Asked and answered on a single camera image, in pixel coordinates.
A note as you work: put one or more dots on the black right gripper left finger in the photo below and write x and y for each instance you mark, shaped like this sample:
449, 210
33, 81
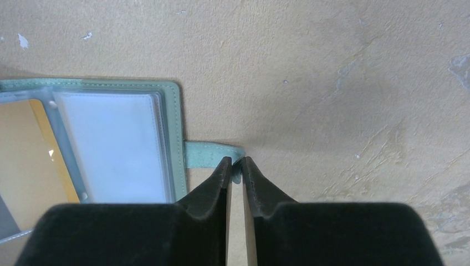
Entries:
191, 231

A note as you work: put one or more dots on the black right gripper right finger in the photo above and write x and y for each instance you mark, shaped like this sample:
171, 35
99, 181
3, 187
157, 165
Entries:
282, 231

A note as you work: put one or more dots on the green leather card holder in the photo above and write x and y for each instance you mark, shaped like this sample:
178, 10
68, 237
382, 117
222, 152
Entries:
121, 140

